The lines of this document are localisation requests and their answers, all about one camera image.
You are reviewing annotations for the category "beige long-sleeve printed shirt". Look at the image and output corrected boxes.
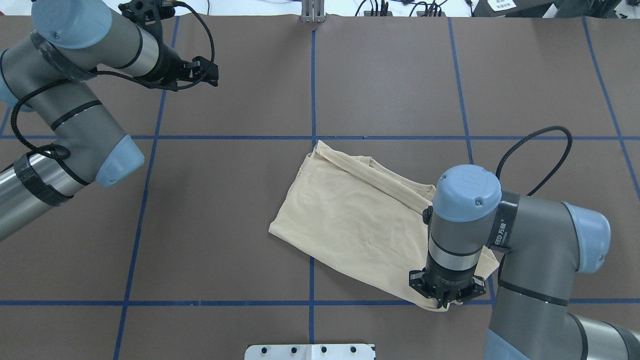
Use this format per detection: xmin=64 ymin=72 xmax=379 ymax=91
xmin=268 ymin=140 xmax=501 ymax=312

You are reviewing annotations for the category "aluminium frame post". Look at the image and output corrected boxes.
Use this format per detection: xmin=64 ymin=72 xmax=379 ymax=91
xmin=300 ymin=0 xmax=326 ymax=24

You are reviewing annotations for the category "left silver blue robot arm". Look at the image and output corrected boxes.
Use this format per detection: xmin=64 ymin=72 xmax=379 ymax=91
xmin=0 ymin=0 xmax=219 ymax=240

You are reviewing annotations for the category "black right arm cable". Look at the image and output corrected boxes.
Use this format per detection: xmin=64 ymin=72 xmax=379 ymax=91
xmin=495 ymin=126 xmax=573 ymax=197

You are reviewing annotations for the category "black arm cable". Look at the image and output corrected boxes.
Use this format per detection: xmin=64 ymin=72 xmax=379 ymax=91
xmin=495 ymin=126 xmax=573 ymax=197
xmin=10 ymin=2 xmax=216 ymax=161

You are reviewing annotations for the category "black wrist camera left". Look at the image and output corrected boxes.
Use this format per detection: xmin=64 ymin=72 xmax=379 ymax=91
xmin=118 ymin=0 xmax=176 ymax=25

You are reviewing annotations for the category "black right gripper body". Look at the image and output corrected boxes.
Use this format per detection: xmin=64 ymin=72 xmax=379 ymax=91
xmin=408 ymin=260 xmax=487 ymax=305

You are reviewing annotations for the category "white central mounting column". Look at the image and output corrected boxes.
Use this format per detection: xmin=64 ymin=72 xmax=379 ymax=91
xmin=244 ymin=342 xmax=377 ymax=360

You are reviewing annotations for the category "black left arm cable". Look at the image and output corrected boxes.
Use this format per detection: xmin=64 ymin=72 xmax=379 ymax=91
xmin=10 ymin=2 xmax=216 ymax=161

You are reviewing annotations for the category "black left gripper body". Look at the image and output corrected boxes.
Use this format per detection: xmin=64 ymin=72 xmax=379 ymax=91
xmin=152 ymin=42 xmax=194 ymax=91

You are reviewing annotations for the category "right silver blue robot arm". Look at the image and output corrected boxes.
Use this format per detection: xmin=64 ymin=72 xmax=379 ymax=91
xmin=408 ymin=164 xmax=640 ymax=360

